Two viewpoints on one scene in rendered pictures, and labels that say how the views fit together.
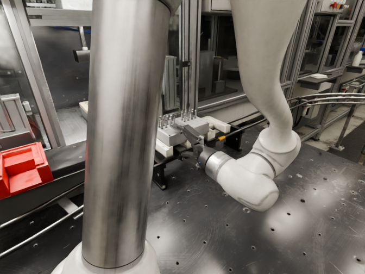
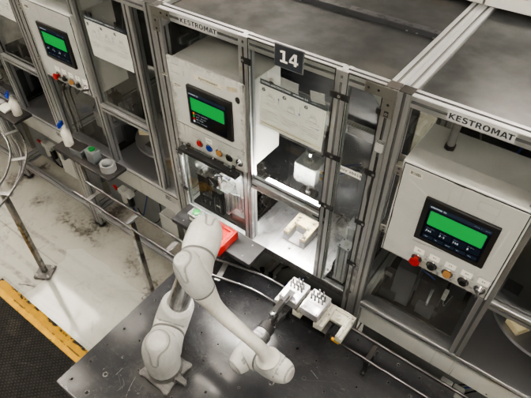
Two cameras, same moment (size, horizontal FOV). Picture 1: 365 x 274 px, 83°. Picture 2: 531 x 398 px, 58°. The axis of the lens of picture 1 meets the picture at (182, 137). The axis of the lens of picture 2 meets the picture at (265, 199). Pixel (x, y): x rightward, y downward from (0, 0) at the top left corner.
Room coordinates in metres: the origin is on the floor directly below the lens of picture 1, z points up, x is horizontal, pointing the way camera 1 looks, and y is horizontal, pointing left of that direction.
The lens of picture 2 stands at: (0.26, -1.16, 2.82)
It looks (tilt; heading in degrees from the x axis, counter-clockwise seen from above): 45 degrees down; 74
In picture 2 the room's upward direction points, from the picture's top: straight up
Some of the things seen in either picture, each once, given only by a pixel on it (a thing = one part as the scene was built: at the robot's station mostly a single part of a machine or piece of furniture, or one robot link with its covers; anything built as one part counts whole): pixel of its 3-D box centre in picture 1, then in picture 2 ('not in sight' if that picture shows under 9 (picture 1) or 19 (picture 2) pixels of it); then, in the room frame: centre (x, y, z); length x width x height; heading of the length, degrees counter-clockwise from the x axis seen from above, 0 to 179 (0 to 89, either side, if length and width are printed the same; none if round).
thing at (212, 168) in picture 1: (219, 166); (259, 336); (0.54, -0.12, 0.90); 0.09 x 0.06 x 0.09; 128
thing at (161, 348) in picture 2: not in sight; (161, 350); (0.10, -0.04, 0.85); 0.18 x 0.16 x 0.22; 66
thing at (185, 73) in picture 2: not in sight; (224, 104); (0.59, 0.67, 1.60); 0.42 x 0.29 x 0.46; 128
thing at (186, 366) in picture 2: not in sight; (167, 369); (0.11, -0.06, 0.71); 0.22 x 0.18 x 0.06; 128
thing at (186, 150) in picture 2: not in sight; (208, 159); (0.48, 0.58, 1.37); 0.36 x 0.04 x 0.04; 128
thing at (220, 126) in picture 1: (191, 138); (314, 313); (0.82, -0.04, 0.84); 0.36 x 0.14 x 0.10; 128
